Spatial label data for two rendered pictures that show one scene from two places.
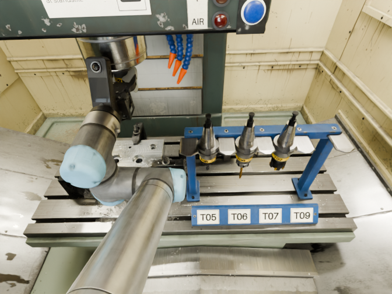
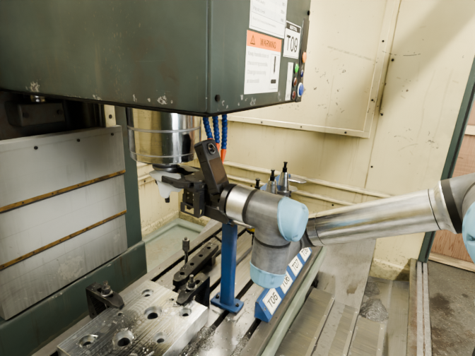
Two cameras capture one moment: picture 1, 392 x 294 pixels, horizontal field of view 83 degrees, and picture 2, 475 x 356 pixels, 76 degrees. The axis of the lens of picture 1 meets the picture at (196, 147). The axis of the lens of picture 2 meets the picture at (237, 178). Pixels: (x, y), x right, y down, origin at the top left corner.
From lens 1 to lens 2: 0.74 m
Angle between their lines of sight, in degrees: 57
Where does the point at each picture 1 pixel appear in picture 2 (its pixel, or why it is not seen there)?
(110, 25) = (264, 99)
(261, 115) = (151, 238)
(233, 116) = not seen: hidden behind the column
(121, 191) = (295, 245)
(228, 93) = not seen: hidden behind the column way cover
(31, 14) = (237, 91)
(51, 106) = not seen: outside the picture
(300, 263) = (323, 297)
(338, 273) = (338, 284)
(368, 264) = (340, 263)
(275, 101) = (155, 217)
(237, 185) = (247, 271)
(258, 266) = (315, 321)
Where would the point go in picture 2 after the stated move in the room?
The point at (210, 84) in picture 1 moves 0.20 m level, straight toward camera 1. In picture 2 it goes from (128, 206) to (162, 220)
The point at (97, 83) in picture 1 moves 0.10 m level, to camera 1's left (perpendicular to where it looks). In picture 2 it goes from (215, 164) to (186, 176)
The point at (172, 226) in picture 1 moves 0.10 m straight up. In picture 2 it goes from (258, 340) to (260, 311)
